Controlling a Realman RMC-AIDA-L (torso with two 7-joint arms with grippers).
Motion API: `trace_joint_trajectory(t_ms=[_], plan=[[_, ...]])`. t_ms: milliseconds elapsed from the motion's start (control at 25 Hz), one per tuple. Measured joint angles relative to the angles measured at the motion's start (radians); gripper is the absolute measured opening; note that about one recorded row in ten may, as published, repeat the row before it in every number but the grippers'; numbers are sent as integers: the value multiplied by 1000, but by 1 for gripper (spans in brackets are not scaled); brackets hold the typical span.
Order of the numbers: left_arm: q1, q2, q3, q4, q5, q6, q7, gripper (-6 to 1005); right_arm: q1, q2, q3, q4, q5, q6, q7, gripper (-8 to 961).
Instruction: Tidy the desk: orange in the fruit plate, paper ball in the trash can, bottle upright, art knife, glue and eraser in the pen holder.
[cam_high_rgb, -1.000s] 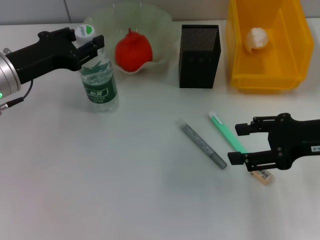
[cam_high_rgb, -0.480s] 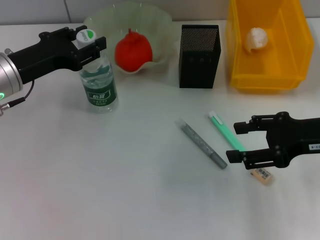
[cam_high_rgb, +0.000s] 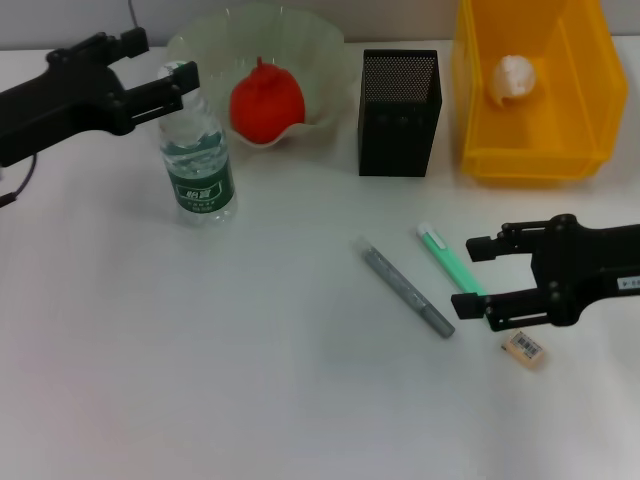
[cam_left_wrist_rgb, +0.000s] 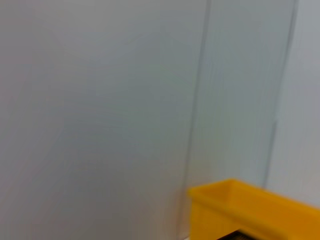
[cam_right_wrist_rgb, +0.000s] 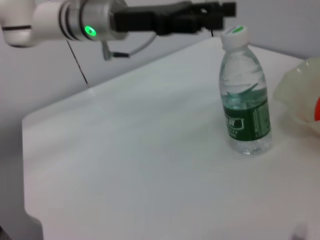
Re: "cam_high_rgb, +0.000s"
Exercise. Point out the grey pen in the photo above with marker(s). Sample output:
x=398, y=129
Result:
x=400, y=285

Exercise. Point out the white paper ball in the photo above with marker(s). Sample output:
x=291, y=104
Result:
x=515, y=80

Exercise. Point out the yellow plastic bin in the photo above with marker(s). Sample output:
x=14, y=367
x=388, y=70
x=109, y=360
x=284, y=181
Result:
x=500, y=145

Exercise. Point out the beige eraser with barcode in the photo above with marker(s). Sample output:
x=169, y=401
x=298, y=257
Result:
x=525, y=350

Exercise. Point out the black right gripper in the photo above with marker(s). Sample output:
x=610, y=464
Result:
x=590, y=265

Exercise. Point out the black mesh pen holder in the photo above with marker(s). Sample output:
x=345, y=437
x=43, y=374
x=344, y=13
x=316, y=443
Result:
x=395, y=140

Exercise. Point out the clear water bottle green label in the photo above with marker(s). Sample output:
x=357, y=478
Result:
x=200, y=165

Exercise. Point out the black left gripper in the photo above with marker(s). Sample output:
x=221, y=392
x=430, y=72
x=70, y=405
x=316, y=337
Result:
x=60, y=105

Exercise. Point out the pale green glass bowl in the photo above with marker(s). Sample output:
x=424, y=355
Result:
x=300, y=50

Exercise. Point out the mint green pen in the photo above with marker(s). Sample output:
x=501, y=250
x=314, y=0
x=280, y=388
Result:
x=450, y=262

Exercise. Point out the red-orange fruit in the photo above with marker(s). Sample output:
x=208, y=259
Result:
x=267, y=107

